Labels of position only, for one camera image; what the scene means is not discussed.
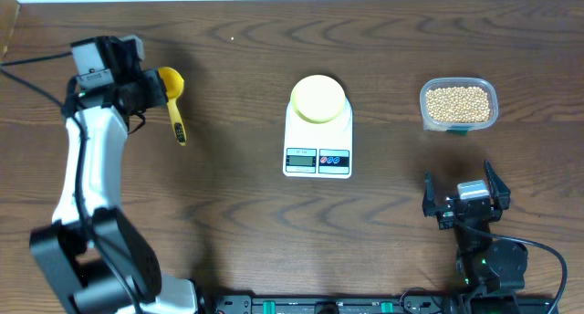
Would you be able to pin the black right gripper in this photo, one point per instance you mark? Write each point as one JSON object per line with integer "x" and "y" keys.
{"x": 430, "y": 210}

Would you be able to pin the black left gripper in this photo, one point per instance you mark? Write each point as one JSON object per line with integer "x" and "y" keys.
{"x": 151, "y": 81}

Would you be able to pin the yellow plastic scoop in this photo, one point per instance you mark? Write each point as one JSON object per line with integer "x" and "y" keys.
{"x": 174, "y": 84}

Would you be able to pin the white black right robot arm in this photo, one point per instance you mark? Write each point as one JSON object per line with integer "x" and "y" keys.
{"x": 493, "y": 267}

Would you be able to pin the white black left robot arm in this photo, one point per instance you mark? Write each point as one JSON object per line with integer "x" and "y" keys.
{"x": 91, "y": 255}

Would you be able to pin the white digital kitchen scale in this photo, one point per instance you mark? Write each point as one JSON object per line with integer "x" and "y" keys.
{"x": 322, "y": 150}

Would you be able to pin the pale yellow bowl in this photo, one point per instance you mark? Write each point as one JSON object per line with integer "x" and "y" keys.
{"x": 318, "y": 99}

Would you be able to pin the clear plastic container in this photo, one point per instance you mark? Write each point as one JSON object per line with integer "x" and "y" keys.
{"x": 430, "y": 124}

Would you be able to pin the soybeans in container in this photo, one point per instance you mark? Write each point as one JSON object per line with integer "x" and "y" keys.
{"x": 458, "y": 104}

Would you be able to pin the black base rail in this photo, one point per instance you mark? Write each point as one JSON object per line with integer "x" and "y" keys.
{"x": 415, "y": 303}

